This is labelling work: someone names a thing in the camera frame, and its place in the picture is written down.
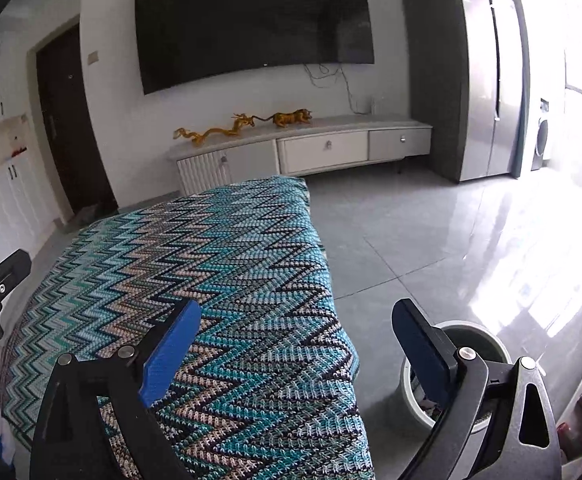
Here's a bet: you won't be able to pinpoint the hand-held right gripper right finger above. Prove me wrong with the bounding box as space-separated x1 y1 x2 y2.
391 298 565 480

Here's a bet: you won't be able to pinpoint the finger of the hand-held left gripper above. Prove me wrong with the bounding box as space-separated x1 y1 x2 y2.
0 248 32 306

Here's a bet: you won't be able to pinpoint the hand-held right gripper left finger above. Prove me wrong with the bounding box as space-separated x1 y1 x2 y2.
30 299 203 480

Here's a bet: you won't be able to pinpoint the round grey trash bin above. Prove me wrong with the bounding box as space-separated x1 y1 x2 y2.
398 321 514 433

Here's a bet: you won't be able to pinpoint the zigzag knitted blanket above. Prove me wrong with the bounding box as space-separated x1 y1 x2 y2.
0 175 377 480

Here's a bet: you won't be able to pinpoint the dark brown door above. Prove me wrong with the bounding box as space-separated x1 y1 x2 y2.
36 25 119 216

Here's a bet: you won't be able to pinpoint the golden dragon figurine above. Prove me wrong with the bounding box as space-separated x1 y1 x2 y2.
173 112 258 147

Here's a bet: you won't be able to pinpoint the white television cabinet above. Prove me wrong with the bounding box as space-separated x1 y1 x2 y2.
167 115 433 196

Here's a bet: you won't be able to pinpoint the white washing machine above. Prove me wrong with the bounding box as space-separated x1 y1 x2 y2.
530 97 553 172

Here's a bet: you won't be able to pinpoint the golden tiger figurine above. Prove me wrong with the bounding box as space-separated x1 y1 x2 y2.
257 109 314 128

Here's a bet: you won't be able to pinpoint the silver grey refrigerator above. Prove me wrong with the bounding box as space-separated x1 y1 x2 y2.
400 0 529 184

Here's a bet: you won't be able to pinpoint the white wall cabinets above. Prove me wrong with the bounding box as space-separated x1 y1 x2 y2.
0 30 66 261

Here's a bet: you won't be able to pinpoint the black television cable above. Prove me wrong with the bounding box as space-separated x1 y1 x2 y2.
302 62 372 113

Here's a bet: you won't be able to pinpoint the black wall television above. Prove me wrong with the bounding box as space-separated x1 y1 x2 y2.
134 0 376 96

